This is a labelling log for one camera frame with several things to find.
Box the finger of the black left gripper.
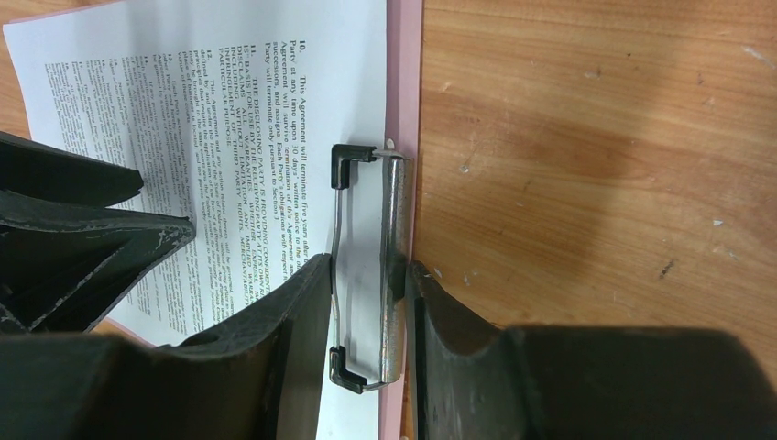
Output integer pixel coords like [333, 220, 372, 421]
[1, 208, 195, 335]
[1, 132, 144, 207]

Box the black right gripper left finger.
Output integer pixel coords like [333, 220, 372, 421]
[1, 254, 331, 439]

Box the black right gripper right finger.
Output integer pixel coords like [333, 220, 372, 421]
[406, 261, 776, 439]

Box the metal clipboard clip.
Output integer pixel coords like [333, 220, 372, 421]
[329, 144, 415, 394]

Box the printed paper sheet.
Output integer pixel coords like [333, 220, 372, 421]
[3, 0, 389, 440]

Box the pink clipboard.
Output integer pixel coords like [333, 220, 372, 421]
[5, 0, 425, 440]

